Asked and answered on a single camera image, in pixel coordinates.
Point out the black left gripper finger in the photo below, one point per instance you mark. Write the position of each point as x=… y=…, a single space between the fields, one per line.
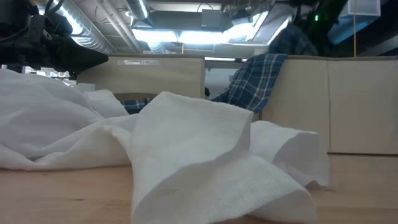
x=81 y=59

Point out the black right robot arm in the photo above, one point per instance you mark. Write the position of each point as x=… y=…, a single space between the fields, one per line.
x=326 y=28

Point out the white basket label strip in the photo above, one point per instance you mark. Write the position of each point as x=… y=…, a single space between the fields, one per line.
x=138 y=62

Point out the grey ceiling box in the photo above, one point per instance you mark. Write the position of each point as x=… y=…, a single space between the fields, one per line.
x=211 y=18

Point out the clear plastic box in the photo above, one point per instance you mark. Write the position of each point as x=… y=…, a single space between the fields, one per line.
x=363 y=7

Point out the thin white sheer cloth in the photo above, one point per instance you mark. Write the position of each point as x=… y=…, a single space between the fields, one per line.
x=40 y=118

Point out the short silver ceiling duct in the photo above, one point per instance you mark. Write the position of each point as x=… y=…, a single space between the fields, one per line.
x=138 y=9

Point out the blue panel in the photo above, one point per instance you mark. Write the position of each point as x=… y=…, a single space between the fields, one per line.
x=345 y=25

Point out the blue plaid shirt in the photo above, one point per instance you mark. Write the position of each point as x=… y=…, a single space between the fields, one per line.
x=258 y=81

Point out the thin yellow rod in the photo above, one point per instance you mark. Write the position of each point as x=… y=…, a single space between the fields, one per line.
x=354 y=37

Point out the dark ventilation unit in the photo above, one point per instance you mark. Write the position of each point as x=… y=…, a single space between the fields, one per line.
x=174 y=20

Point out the white woven gauze towel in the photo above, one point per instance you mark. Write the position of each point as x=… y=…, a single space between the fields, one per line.
x=192 y=140

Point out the beige fabric basket with label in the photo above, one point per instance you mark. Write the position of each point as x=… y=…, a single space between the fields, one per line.
x=174 y=81

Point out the silver spiral ceiling duct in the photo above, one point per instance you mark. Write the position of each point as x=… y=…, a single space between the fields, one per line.
x=90 y=34

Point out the ceiling light fixture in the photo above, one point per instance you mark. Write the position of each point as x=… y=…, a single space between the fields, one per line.
x=199 y=36

